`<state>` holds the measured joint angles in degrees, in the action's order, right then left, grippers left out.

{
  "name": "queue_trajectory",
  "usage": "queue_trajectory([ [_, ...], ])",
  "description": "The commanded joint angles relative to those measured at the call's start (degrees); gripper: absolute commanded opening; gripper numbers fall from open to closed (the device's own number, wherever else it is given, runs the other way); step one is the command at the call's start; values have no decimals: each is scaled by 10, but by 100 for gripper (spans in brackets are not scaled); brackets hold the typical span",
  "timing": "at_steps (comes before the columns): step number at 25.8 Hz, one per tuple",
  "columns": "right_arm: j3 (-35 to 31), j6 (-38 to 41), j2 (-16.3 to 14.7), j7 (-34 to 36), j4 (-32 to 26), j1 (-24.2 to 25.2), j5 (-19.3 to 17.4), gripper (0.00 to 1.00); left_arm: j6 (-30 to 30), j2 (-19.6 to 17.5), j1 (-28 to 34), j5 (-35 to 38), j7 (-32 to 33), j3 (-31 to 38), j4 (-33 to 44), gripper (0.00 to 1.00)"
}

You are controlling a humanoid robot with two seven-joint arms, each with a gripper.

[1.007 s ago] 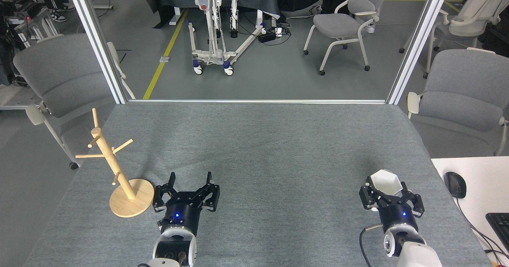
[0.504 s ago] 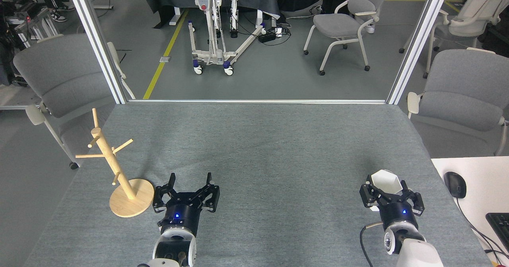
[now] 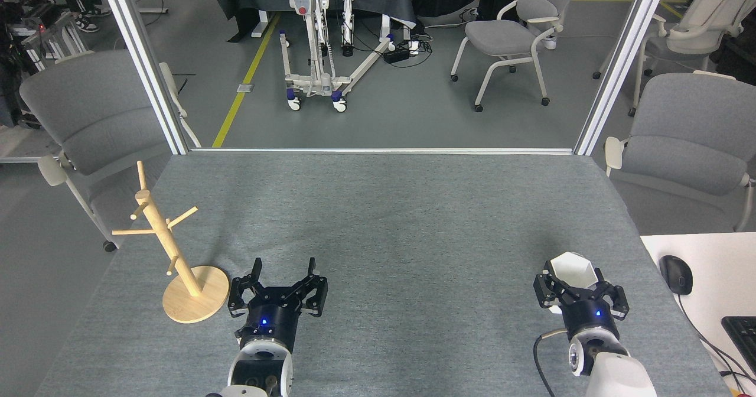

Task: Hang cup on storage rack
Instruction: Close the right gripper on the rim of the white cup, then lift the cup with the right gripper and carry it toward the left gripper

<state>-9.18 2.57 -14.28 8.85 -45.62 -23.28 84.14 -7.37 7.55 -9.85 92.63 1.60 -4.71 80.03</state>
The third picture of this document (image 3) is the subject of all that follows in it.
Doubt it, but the black computer mouse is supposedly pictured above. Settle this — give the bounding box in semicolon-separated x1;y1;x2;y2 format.
659;255;693;295

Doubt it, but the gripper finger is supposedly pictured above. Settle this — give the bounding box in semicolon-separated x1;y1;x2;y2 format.
533;269;578;311
288;258;328;318
228;258;264;318
589;279;630;320

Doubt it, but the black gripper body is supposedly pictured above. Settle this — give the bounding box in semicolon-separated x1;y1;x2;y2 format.
236;288;303;353
560;298;621;342

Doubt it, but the black keyboard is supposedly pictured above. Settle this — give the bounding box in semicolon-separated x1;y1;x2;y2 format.
721;316;756;377

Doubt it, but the white hexagonal cup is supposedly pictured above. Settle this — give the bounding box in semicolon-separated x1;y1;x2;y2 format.
543;252;601;315

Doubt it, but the black mouse cable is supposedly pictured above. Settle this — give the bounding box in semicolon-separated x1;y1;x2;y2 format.
676;294;756;386

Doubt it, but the silver post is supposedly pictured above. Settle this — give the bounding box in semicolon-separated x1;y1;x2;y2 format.
574;0;674;157
94;0;193;155

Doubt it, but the wooden cup rack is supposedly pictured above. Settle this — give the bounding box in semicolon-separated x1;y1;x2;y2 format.
112;161;230;324

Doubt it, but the grey chair with white frame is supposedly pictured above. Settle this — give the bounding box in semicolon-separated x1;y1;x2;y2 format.
604;71;756;232
450;0;582;113
19;50;201;253
592;0;756;117

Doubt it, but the metal equipment rack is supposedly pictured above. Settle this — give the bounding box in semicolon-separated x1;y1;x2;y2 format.
0;0;89;73

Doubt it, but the white desk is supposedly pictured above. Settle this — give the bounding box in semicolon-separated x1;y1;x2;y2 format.
641;232;756;397

